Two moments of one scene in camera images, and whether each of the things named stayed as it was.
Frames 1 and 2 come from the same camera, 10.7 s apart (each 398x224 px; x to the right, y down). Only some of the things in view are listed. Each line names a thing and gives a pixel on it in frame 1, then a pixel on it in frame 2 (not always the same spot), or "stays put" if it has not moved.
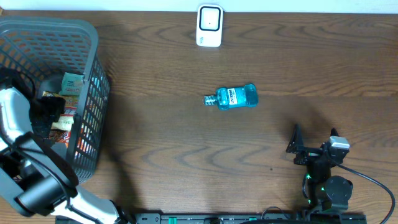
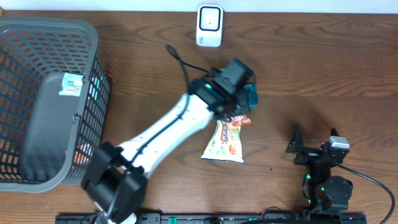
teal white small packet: [71, 84] stays put
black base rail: [251, 218] stays put
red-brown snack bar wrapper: [60, 135] -> [240, 120]
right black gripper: [296, 142] stays put
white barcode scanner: [209, 21] stays put
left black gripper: [54, 104] -> [240, 105]
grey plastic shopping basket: [35, 53] stays put
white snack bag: [66, 120] -> [225, 144]
